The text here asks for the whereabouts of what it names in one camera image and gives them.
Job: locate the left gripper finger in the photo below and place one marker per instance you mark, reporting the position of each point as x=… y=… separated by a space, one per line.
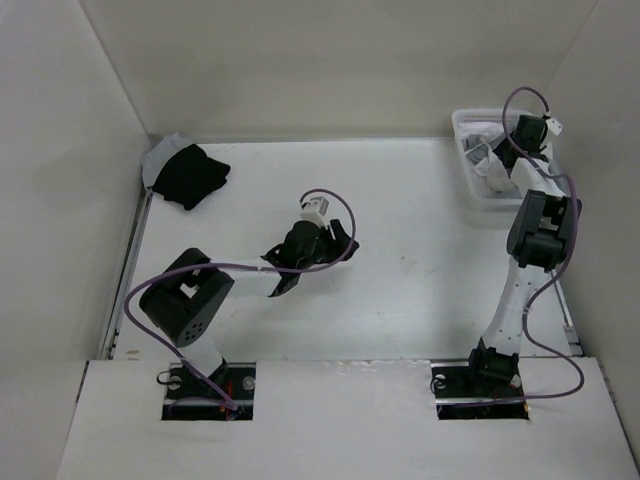
x=287 y=282
x=344 y=245

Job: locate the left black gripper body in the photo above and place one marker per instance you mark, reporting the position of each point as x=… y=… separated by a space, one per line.
x=325 y=251

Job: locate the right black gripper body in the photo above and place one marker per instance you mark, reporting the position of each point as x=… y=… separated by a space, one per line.
x=502 y=148

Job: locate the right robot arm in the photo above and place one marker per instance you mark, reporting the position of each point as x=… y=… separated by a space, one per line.
x=540 y=244

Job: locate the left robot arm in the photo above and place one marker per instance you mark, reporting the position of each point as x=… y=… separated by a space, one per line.
x=183 y=301

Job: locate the grey tank top in basket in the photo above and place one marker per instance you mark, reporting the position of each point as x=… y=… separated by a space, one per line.
x=477 y=147

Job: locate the black folded tank top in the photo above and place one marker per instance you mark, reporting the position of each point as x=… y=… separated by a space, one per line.
x=190 y=176

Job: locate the grey folded tank top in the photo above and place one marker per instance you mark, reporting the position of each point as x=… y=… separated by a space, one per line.
x=154 y=161

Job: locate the white garment in basket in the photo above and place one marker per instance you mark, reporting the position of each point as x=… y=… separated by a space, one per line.
x=491 y=169

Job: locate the white plastic basket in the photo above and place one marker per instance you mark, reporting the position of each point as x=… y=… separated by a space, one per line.
x=480 y=190

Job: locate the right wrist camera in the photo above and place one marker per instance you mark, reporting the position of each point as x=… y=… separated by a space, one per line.
x=553 y=126

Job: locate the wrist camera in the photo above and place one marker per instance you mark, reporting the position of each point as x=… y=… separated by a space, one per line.
x=553 y=126
x=314 y=210

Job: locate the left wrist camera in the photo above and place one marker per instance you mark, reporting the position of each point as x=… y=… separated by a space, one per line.
x=314 y=210

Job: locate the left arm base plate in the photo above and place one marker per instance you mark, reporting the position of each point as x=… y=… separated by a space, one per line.
x=186 y=398

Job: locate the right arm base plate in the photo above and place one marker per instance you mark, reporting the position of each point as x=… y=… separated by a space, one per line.
x=459 y=397

